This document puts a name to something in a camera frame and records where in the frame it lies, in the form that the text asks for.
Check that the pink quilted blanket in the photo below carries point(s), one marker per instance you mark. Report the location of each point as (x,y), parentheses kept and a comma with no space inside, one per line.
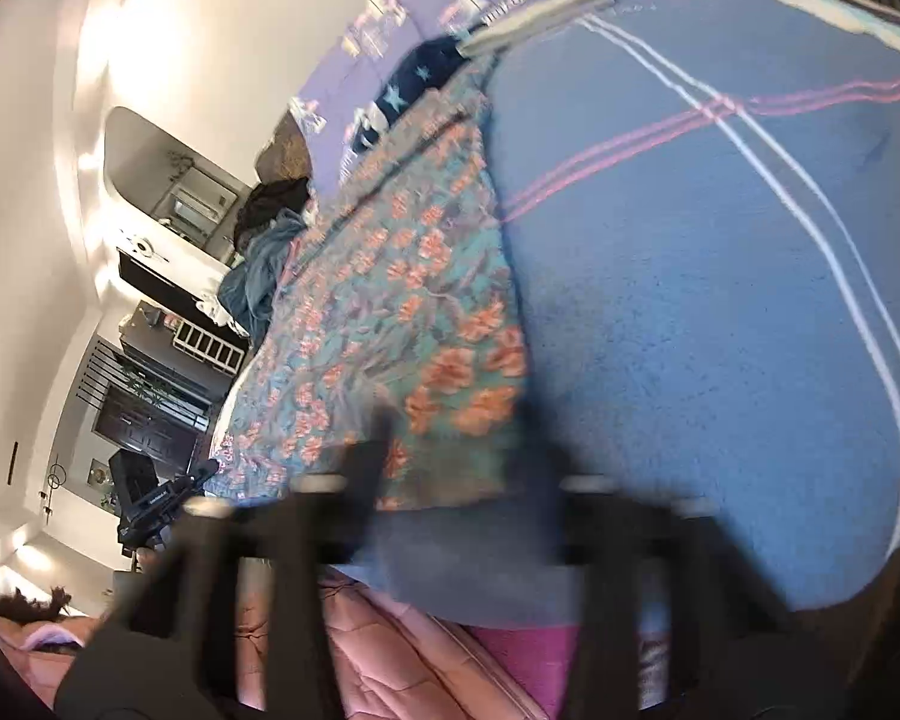
(390,652)

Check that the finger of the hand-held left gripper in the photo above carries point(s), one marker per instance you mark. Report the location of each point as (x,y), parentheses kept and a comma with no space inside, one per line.
(201,476)

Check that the black clothes pile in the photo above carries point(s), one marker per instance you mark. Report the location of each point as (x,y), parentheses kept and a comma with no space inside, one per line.
(274,202)

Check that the navy star fleece blanket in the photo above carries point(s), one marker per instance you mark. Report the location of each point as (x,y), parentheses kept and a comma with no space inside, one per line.
(412,71)

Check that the purple tree print duvet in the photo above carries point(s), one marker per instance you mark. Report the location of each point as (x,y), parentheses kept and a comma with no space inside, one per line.
(420,7)

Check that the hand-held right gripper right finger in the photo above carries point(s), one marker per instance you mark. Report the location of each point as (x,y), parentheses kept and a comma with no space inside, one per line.
(592,525)

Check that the brown patterned pillow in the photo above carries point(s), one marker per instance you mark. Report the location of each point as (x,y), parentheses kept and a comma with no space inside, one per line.
(285,150)

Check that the floral teal shirt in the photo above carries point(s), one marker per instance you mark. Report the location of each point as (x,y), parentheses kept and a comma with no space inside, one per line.
(390,292)

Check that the magenta garment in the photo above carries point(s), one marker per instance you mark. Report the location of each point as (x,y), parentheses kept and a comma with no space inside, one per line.
(525,667)

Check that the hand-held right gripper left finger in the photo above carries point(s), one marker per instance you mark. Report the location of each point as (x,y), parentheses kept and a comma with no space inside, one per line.
(364,465)

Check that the blue-grey fleece blanket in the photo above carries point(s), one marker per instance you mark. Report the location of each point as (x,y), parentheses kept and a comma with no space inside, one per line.
(259,270)

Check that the blue striped bedsheet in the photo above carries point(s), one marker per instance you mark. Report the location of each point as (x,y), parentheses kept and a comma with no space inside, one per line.
(682,277)

